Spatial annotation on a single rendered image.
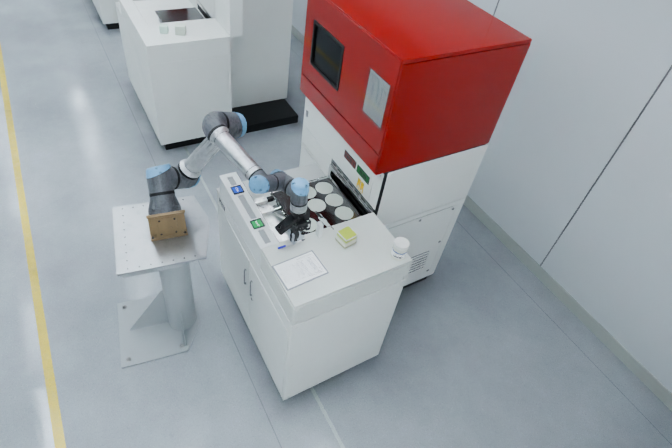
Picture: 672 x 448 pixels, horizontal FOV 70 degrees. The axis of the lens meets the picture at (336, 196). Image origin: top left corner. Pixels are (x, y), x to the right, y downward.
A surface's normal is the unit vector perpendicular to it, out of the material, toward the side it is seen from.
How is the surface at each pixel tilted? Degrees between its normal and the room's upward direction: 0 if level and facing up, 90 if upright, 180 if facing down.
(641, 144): 90
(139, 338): 0
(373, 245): 0
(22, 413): 0
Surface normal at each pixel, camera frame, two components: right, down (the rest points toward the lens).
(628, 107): -0.86, 0.26
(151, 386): 0.13, -0.72
